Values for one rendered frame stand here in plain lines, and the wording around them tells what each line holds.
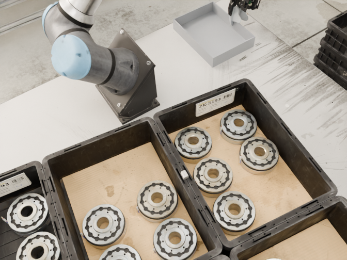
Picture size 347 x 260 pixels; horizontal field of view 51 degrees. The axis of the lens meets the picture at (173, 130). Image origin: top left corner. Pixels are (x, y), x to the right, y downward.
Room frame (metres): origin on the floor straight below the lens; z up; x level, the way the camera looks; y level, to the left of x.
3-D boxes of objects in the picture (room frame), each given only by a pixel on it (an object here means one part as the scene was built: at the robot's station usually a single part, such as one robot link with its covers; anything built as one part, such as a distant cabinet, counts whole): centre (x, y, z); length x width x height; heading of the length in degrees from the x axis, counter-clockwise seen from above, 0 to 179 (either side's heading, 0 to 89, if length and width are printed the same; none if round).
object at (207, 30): (1.13, -0.18, 0.73); 0.27 x 0.20 x 0.05; 30
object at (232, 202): (0.33, -0.13, 0.86); 0.05 x 0.05 x 0.01
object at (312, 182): (0.46, -0.16, 0.87); 0.40 x 0.30 x 0.11; 22
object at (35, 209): (0.36, 0.37, 0.86); 0.05 x 0.05 x 0.01
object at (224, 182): (0.43, -0.09, 0.86); 0.10 x 0.10 x 0.01
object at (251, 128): (0.59, -0.18, 0.86); 0.10 x 0.10 x 0.01
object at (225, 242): (0.46, -0.16, 0.92); 0.40 x 0.30 x 0.02; 22
